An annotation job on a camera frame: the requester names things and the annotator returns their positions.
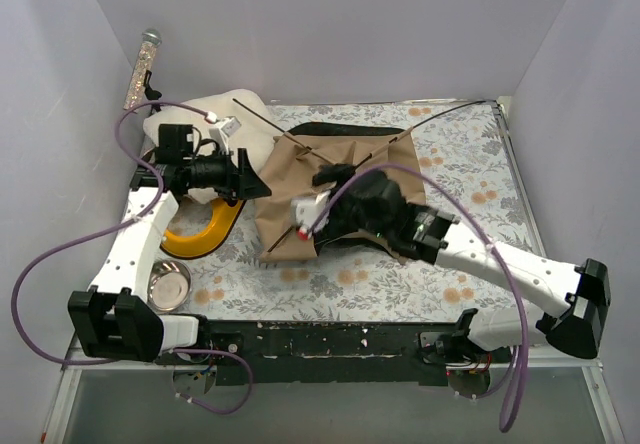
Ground beige pet tent fabric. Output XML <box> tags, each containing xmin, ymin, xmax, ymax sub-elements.
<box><xmin>253</xmin><ymin>122</ymin><xmax>427</xmax><ymax>266</ymax></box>

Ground floral table mat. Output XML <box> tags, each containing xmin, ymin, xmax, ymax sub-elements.
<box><xmin>182</xmin><ymin>102</ymin><xmax>540</xmax><ymax>322</ymax></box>

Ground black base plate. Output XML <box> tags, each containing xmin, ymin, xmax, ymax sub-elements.
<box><xmin>156</xmin><ymin>320</ymin><xmax>484</xmax><ymax>386</ymax></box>

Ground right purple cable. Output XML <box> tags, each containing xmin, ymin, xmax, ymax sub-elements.
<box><xmin>307</xmin><ymin>162</ymin><xmax>530</xmax><ymax>434</ymax></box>

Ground yellow pet bowl stand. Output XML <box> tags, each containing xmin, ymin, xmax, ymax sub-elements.
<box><xmin>160</xmin><ymin>198</ymin><xmax>246</xmax><ymax>260</ymax></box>

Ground glitter microphone toy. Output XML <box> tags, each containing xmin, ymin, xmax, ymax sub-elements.
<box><xmin>123</xmin><ymin>28</ymin><xmax>162</xmax><ymax>110</ymax></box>

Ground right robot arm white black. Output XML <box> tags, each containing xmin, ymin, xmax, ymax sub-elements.
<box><xmin>291</xmin><ymin>164</ymin><xmax>611</xmax><ymax>362</ymax></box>

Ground steel bowl near front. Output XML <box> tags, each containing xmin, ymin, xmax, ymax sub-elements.
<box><xmin>148</xmin><ymin>259</ymin><xmax>191</xmax><ymax>313</ymax></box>

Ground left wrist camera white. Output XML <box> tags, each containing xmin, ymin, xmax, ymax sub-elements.
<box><xmin>205</xmin><ymin>112</ymin><xmax>241</xmax><ymax>153</ymax></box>

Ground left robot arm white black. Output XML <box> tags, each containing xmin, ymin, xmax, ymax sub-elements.
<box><xmin>68</xmin><ymin>117</ymin><xmax>271</xmax><ymax>364</ymax></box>

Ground white fluffy cushion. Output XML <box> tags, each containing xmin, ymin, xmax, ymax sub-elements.
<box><xmin>131</xmin><ymin>96</ymin><xmax>274</xmax><ymax>203</ymax></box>

